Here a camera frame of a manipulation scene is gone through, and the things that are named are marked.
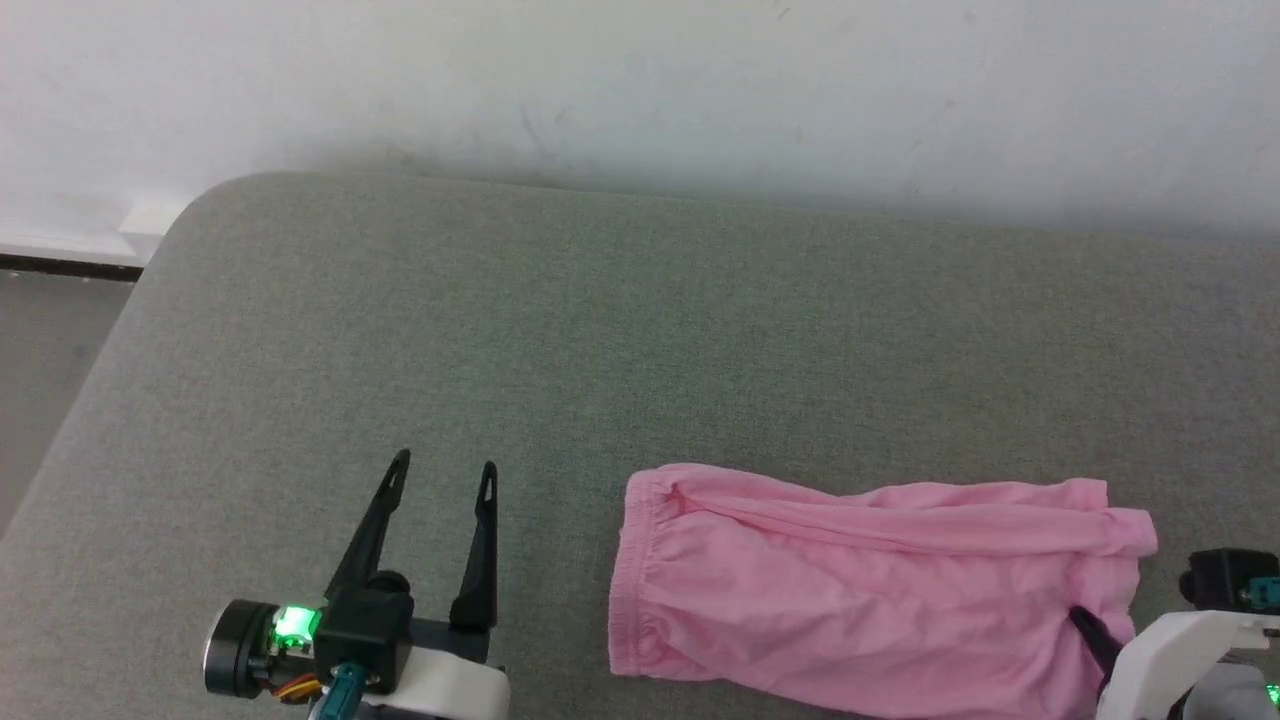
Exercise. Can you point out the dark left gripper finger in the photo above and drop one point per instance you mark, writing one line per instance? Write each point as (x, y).
(375, 540)
(482, 570)

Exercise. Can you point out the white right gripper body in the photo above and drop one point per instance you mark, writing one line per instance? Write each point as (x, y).
(1150, 660)

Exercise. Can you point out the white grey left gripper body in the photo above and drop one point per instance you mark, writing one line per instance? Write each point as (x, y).
(450, 690)

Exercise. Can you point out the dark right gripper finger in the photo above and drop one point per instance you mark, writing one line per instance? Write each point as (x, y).
(1100, 645)

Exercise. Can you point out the pink garment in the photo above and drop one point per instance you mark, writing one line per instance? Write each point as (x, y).
(850, 600)

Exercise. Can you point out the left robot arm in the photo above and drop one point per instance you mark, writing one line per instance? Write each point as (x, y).
(235, 650)

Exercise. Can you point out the grey-green fabric sofa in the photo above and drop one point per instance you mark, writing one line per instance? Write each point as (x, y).
(700, 350)

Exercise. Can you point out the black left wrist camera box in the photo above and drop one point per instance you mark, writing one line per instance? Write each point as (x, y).
(365, 630)

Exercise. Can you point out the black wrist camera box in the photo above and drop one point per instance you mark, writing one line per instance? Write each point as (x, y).
(365, 630)
(1220, 580)

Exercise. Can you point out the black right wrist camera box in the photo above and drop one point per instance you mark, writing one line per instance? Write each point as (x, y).
(1220, 580)

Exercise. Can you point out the white wall baseboard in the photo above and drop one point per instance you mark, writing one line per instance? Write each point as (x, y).
(60, 245)

